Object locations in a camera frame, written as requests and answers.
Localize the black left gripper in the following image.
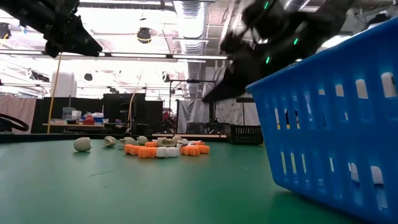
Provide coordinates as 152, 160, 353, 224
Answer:
43, 13, 104, 59

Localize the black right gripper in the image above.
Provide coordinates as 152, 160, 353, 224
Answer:
203, 0, 312, 103

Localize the blue plastic basket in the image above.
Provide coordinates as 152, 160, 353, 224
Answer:
245, 17, 398, 224

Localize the white cylindrical tank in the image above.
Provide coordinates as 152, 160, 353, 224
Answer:
51, 70, 78, 98

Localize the white hanging sheet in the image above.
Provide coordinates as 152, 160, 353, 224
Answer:
177, 98, 261, 127

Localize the black plastic basket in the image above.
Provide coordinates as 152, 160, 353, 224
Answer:
228, 124, 264, 146

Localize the yellow pole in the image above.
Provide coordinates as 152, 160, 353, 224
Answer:
46, 54, 63, 134

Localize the ceiling light bar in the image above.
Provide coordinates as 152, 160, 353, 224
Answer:
0, 49, 229, 62

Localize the round black ceiling fixture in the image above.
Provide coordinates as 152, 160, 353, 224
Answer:
136, 27, 152, 44

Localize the wooden work table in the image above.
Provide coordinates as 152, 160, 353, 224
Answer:
42, 123, 108, 129

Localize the pink curtain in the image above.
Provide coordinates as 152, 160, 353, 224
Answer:
0, 95, 37, 134

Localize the green table mat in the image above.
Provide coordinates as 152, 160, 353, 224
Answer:
0, 138, 398, 224

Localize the black metal stand frame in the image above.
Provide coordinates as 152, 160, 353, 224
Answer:
169, 78, 216, 126

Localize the silver ventilation duct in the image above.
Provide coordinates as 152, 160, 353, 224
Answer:
173, 0, 208, 98

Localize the black partition wall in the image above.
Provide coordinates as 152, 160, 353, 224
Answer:
30, 92, 164, 135

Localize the black cable loop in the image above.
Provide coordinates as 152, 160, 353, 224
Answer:
0, 113, 30, 133

